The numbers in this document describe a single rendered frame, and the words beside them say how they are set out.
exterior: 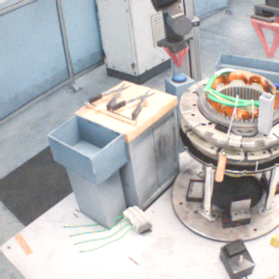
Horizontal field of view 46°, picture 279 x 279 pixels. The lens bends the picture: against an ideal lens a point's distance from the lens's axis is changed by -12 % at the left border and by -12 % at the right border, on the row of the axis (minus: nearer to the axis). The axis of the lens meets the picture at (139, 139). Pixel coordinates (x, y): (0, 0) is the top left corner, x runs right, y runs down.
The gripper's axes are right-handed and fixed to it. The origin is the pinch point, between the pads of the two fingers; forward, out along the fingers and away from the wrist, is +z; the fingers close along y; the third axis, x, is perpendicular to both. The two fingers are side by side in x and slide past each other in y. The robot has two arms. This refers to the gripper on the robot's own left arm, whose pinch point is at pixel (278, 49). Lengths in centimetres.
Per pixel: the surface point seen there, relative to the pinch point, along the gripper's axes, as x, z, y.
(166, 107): 31.6, 23.6, -1.4
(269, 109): 1.8, 14.2, 0.6
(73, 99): 234, 115, 84
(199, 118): 18.1, 20.9, -4.1
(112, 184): 33, 39, -20
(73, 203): 49, 53, -24
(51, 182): 153, 123, 11
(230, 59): 38, 21, 38
